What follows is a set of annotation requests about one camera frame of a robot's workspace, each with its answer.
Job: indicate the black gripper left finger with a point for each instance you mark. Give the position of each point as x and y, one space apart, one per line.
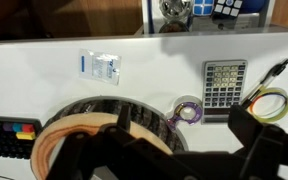
114 148

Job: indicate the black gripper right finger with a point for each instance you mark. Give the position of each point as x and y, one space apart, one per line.
265 146

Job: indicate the grey pocket calculator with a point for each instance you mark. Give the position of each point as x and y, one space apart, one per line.
223 84

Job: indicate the yellow green rubber wristbands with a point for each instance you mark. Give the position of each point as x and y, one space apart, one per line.
270 105

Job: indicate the black pen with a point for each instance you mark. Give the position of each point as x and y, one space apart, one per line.
275 71

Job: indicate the small plastic sachet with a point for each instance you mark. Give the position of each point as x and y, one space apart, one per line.
99 66

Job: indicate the white desk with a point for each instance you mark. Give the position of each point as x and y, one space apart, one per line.
37 79

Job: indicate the black keyboard colourful keys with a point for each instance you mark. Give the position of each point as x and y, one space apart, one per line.
17 136

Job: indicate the rubiks cube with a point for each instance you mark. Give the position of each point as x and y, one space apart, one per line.
227 8

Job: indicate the round metal tin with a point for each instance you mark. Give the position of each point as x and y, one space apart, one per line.
175 15

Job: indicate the blue white cube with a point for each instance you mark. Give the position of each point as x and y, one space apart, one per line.
203 7

